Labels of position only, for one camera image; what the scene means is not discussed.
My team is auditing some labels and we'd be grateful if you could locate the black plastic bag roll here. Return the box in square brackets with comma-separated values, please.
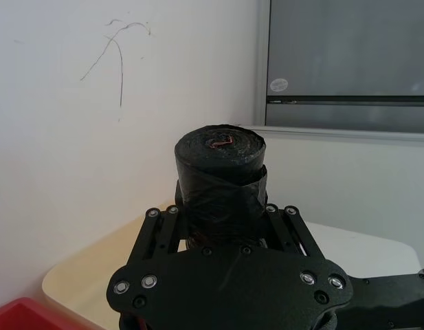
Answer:
[173, 124, 269, 250]

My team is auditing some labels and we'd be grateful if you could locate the red plastic tray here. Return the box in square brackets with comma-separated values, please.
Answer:
[0, 296, 98, 330]

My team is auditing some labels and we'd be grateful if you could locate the grey framed window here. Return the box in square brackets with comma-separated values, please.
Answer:
[254, 0, 424, 144]

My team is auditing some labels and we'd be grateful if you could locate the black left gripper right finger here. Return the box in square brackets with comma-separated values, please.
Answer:
[262, 191, 325, 259]

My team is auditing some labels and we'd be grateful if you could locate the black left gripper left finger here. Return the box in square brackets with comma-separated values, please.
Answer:
[127, 180, 191, 267]

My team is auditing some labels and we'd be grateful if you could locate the round white window sticker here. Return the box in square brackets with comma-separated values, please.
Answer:
[270, 78, 289, 94]

